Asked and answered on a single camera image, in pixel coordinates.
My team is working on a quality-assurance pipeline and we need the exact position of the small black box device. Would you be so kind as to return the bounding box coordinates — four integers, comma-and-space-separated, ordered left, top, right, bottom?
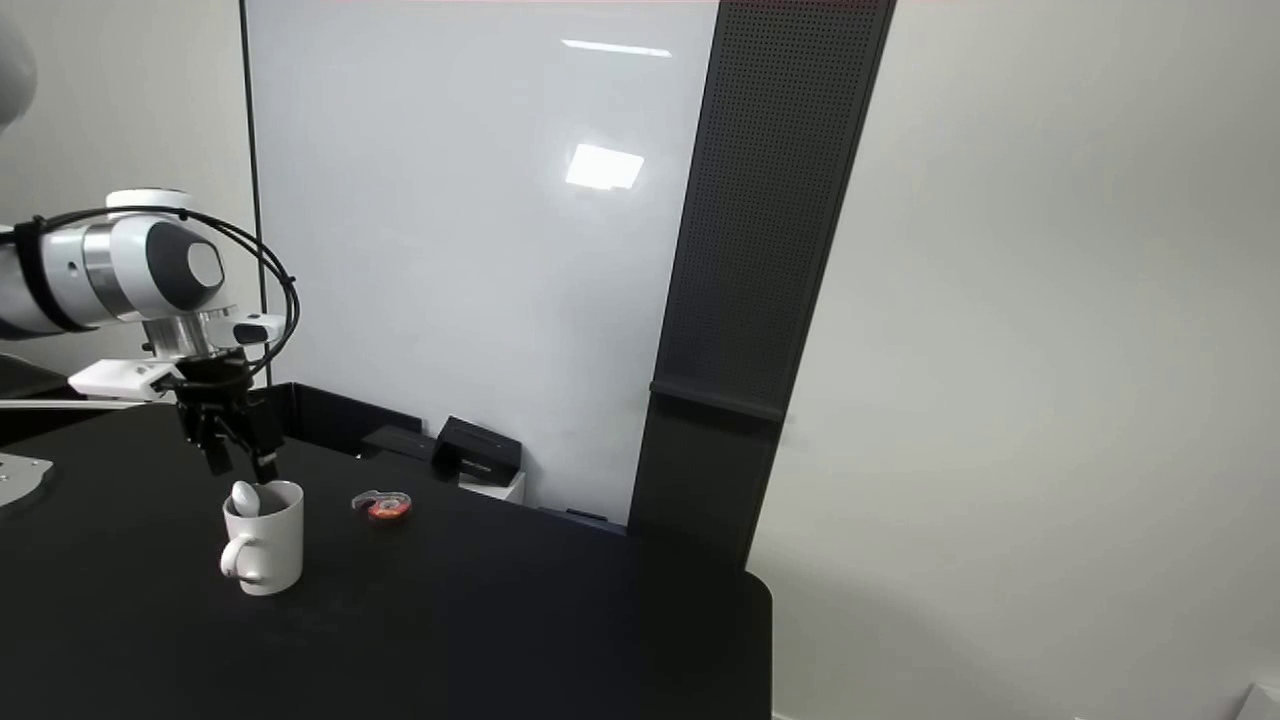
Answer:
432, 413, 530, 493

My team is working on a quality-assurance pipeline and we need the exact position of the white ceramic mug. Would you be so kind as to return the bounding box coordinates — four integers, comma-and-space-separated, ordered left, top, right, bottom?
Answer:
215, 477, 310, 601

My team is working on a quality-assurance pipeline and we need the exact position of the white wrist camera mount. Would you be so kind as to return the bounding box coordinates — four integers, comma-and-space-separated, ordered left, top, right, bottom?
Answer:
64, 357, 190, 403

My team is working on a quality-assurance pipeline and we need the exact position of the black open bin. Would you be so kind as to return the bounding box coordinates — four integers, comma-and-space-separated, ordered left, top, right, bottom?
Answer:
184, 379, 439, 471

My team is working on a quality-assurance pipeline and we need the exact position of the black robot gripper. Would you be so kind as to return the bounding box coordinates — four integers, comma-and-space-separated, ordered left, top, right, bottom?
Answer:
169, 350, 287, 489

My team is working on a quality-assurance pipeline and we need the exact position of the dark grey vertical pillar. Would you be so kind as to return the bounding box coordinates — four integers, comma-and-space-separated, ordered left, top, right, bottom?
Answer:
625, 0, 900, 573

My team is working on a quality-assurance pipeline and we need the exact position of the large whiteboard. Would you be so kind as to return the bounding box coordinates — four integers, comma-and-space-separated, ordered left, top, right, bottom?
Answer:
236, 0, 723, 532

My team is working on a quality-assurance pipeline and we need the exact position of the red tape roll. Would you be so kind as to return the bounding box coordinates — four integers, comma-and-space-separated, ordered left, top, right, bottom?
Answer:
349, 489, 418, 526

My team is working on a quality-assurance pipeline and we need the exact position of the silver metal mounting plate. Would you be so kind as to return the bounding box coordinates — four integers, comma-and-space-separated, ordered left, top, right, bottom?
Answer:
0, 452, 57, 510

